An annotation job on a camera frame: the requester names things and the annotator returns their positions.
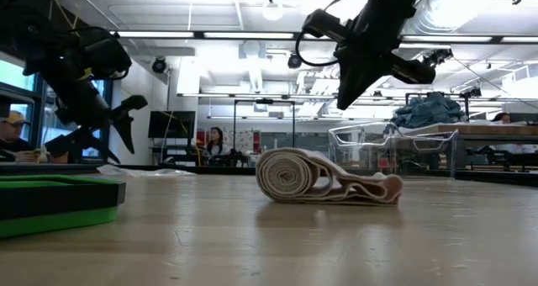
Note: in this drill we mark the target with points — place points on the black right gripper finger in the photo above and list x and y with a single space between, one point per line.
367 77
345 75

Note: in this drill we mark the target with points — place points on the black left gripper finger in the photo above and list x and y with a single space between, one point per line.
88 136
124 118

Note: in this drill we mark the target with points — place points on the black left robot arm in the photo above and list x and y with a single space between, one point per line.
25 33

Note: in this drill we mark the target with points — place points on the black monitor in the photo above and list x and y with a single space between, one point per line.
172 124

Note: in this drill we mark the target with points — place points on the clear plastic bag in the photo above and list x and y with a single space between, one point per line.
138 173

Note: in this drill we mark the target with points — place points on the blue cloth pile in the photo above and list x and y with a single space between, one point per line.
424 111

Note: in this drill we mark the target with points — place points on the green black square tray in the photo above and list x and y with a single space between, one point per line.
59 202

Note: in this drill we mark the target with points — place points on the round ceiling light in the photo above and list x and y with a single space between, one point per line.
272 10

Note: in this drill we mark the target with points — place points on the ceiling light strip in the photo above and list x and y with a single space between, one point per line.
248 35

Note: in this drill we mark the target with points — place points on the clear plastic bin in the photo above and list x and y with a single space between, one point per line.
437 160

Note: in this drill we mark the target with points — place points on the wooden workbench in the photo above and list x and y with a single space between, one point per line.
483 131

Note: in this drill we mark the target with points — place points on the black ceiling camera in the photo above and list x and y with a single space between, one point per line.
159 66
437 57
294 61

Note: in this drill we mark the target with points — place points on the black metal table frame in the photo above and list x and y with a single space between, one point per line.
227 171

